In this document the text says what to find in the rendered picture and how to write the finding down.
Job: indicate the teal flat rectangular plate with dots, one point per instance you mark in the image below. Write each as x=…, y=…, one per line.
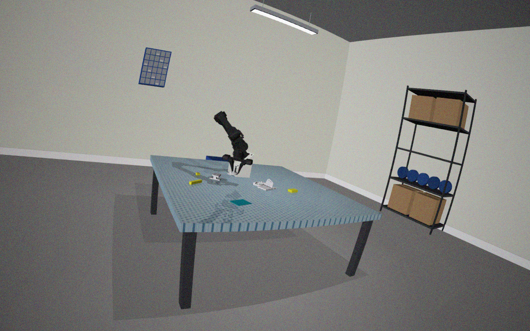
x=240, y=202

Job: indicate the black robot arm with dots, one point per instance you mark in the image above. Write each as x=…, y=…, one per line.
x=233, y=133

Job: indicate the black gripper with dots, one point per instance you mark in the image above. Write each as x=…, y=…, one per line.
x=237, y=157

